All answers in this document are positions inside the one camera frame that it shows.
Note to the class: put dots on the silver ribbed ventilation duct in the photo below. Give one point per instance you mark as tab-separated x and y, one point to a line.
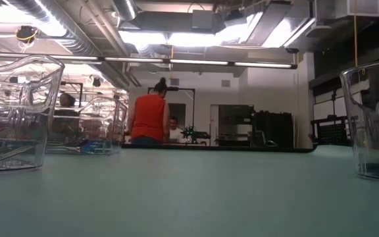
125	8

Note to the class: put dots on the person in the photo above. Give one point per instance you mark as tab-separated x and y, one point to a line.
174	130
148	115
66	102

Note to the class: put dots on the black perforated cart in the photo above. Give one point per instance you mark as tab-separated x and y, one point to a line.
331	131

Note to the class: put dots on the grey shelving rack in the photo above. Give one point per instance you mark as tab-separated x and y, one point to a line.
235	121

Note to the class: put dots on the green table mat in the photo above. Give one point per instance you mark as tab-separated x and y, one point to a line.
176	191

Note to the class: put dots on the iridescent rainbow metal fork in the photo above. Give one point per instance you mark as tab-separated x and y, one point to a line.
92	145

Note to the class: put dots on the white ceiling duct box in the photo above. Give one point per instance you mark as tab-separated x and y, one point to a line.
357	8

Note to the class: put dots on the black table frame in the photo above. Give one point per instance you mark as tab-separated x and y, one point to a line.
258	149

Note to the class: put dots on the clear plastic bin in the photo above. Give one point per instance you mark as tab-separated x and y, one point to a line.
367	131
110	125
12	98

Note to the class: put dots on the black cabinet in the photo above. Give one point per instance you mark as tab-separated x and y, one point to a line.
275	130

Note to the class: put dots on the grey ceiling unit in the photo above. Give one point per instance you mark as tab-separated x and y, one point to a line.
207	20

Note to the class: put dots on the long ceiling light strip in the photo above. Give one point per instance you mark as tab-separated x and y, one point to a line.
196	61

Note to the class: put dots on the distant wooden table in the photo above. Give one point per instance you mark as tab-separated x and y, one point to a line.
196	143

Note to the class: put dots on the black gantry frame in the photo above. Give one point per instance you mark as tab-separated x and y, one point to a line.
189	89

